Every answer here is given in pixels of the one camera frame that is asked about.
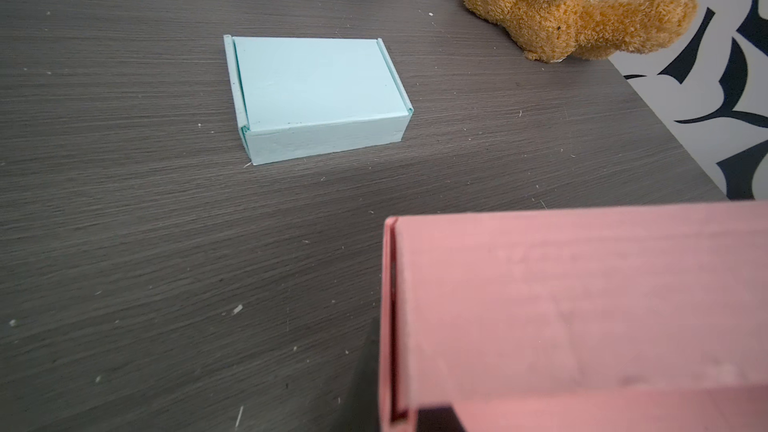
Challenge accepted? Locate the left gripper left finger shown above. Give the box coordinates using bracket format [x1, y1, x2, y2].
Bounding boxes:
[335, 335, 380, 432]

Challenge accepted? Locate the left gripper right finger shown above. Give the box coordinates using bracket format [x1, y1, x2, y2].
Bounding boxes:
[416, 406, 465, 432]

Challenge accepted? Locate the pink paper box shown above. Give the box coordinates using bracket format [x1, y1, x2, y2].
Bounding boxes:
[378, 201, 767, 431]

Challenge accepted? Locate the light blue paper box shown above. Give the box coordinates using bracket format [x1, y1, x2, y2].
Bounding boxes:
[223, 35, 414, 166]

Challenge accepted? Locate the brown teddy bear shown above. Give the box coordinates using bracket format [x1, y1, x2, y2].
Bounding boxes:
[463, 0, 698, 63]

